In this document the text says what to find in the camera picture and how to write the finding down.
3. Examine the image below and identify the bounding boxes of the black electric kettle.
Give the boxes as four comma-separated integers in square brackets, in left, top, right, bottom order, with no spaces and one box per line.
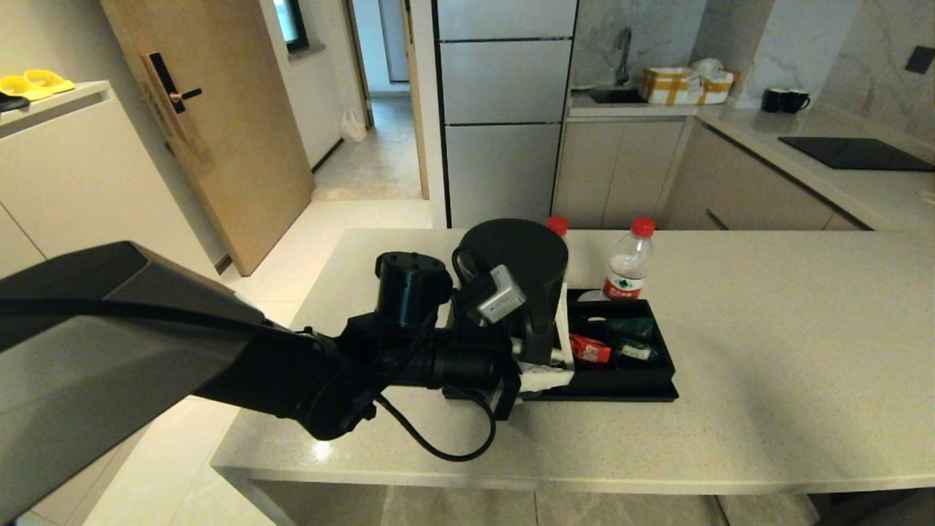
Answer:
[453,217,570,367]

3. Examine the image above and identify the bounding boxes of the red snack packet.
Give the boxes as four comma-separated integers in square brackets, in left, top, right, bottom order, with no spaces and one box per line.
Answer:
[570,333,613,365]

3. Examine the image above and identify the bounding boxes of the green tea packet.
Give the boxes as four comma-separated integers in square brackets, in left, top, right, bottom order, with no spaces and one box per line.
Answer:
[615,339,667,367]
[606,317,656,340]

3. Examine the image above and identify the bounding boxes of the long white sachet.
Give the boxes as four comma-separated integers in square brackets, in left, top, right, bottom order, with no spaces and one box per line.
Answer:
[554,281,576,368]

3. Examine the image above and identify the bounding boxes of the black compartment organizer box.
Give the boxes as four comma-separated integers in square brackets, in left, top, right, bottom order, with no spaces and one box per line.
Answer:
[559,298,677,395]

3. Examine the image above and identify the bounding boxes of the black serving tray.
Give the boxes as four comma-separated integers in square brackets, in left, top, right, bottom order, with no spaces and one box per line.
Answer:
[443,286,680,403]

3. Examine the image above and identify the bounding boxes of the beige kitchen base cabinets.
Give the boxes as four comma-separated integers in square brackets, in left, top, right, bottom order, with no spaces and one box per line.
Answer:
[552,102,935,233]

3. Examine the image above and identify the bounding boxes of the grey refrigerator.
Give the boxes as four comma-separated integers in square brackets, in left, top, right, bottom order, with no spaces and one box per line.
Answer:
[431,0,579,229]

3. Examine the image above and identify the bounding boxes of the white plastic bag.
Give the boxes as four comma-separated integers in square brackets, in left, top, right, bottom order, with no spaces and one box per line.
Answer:
[340,107,368,143]

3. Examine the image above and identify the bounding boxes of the dark kitchen sink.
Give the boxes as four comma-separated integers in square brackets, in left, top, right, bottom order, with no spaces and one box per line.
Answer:
[588,85,648,105]

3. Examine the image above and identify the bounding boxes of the cardboard box with yellow tape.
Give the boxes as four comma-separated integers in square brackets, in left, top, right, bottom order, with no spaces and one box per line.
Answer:
[639,58,735,107]

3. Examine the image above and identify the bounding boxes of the metal kitchen faucet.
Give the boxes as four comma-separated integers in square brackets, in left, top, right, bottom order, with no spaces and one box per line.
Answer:
[613,26,634,88]

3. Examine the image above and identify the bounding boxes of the wooden door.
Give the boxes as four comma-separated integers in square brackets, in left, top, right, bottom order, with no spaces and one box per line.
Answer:
[98,0,316,278]

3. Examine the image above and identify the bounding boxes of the dark window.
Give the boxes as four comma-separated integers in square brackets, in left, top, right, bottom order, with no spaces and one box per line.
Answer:
[273,0,308,54]

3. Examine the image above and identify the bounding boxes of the black induction cooktop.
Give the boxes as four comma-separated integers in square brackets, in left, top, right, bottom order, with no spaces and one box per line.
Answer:
[777,136,935,174]

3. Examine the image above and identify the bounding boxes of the white tall cabinet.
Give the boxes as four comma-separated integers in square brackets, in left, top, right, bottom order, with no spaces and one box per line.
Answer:
[0,80,239,526]

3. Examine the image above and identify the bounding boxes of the yellow slipper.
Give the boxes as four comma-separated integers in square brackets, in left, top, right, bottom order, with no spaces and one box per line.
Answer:
[22,69,76,94]
[0,75,54,102]

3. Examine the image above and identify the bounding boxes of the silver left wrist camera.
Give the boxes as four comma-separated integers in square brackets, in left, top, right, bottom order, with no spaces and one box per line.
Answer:
[473,264,527,327]

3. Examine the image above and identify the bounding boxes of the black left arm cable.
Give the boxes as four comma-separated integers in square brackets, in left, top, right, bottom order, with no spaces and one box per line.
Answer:
[374,245,499,463]

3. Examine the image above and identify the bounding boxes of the black door lock handle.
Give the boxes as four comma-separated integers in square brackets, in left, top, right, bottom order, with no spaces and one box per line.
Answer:
[141,51,203,144]

